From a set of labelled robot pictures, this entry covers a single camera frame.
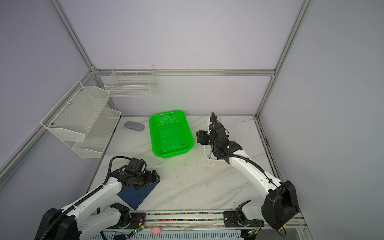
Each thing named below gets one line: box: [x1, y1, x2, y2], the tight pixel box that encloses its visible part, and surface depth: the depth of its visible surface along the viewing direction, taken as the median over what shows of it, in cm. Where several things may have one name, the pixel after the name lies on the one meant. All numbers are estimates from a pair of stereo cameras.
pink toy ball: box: [151, 226, 161, 235], surface depth 71 cm
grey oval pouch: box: [124, 121, 145, 131], surface depth 114 cm
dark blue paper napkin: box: [116, 180, 161, 210], surface depth 81 cm
